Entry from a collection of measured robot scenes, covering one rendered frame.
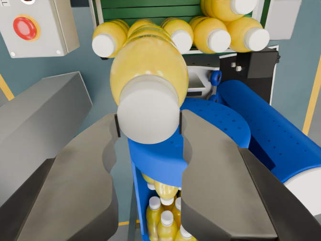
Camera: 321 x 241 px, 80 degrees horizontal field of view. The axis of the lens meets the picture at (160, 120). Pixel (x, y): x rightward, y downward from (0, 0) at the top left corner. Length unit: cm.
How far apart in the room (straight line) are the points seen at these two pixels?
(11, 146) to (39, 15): 62
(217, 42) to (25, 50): 36
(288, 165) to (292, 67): 117
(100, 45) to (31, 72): 143
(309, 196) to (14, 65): 192
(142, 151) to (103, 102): 133
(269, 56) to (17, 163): 94
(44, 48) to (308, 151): 87
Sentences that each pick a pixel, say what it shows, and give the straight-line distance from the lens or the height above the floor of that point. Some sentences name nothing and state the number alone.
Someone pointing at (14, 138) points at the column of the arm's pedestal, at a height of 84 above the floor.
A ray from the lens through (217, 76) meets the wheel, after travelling 56.
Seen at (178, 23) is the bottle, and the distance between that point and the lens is 43.
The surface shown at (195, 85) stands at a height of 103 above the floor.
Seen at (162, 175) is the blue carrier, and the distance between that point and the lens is 38.
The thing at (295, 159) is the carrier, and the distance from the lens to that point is 86.
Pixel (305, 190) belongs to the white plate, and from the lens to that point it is 90.
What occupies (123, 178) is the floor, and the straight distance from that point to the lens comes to 220.
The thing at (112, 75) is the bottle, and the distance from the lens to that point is 16.
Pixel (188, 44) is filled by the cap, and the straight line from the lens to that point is 39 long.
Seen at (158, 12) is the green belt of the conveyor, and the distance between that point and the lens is 58.
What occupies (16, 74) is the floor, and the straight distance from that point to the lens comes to 186.
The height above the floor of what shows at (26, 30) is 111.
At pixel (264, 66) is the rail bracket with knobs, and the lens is 58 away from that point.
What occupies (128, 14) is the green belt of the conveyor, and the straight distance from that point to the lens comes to 59.
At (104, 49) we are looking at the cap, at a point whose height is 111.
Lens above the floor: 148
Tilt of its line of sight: 59 degrees down
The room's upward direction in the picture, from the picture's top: 175 degrees clockwise
